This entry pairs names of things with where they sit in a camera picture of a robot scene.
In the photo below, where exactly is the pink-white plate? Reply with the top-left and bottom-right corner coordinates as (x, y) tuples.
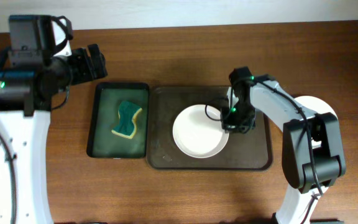
(172, 105), (229, 159)

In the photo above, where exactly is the green yellow sponge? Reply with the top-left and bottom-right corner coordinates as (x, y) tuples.
(111, 101), (143, 139)

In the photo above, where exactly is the white plate with stain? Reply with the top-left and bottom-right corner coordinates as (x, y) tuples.
(295, 96), (337, 117)

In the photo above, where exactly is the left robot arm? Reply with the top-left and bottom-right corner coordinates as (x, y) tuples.
(0, 44), (107, 223)

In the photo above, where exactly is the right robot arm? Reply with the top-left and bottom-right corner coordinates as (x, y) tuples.
(221, 70), (346, 223)

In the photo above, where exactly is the dark brown tray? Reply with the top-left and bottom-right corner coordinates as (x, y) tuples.
(146, 86), (273, 171)

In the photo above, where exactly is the green tray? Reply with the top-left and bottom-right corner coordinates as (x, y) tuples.
(86, 83), (149, 159)

